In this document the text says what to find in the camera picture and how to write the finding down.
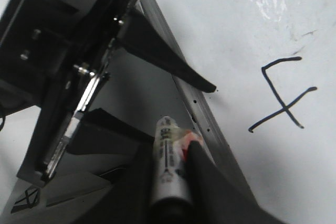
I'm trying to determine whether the black metal left gripper body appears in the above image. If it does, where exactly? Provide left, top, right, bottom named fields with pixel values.
left=1, top=0, right=139, bottom=181

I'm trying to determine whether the white dry-erase marker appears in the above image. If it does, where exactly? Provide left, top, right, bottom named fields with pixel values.
left=149, top=115, right=194, bottom=224

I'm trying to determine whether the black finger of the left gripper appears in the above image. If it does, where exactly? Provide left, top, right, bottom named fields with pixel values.
left=67, top=108, right=154, bottom=155
left=117, top=9, right=216, bottom=93

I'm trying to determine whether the white whiteboard with aluminium frame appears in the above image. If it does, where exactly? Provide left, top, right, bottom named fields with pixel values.
left=131, top=0, right=336, bottom=224

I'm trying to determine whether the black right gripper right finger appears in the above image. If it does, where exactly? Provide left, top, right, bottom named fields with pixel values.
left=186, top=141, right=282, bottom=223

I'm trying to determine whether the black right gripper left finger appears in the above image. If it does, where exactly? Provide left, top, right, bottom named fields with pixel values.
left=73, top=141, right=153, bottom=223

